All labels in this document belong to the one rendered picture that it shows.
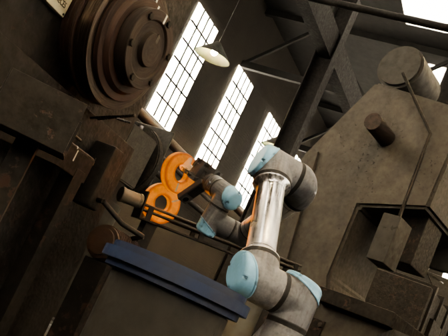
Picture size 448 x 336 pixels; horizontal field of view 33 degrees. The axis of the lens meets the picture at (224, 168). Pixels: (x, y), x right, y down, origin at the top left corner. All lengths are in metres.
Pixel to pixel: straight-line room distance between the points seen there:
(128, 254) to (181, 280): 0.12
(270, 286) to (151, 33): 1.02
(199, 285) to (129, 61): 1.27
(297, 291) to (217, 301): 0.67
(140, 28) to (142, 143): 8.29
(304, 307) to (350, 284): 3.13
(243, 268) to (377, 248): 2.66
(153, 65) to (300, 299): 1.04
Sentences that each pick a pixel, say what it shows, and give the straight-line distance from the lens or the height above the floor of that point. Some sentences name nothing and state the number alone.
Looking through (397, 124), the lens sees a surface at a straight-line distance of 5.16.
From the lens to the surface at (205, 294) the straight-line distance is 1.40.
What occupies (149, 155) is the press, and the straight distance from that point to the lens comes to 11.00.
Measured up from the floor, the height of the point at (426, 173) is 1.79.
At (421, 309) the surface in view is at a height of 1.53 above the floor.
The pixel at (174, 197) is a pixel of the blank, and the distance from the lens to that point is 2.92.
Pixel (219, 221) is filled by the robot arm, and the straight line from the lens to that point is 2.59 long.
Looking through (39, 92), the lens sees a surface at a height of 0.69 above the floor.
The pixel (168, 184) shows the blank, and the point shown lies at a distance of 2.79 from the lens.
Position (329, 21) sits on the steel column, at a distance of 11.71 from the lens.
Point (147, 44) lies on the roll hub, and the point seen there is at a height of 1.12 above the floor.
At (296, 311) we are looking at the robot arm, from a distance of 2.06.
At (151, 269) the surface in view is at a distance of 1.39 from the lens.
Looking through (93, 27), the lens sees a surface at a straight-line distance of 2.48.
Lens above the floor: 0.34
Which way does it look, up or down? 12 degrees up
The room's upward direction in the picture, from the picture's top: 25 degrees clockwise
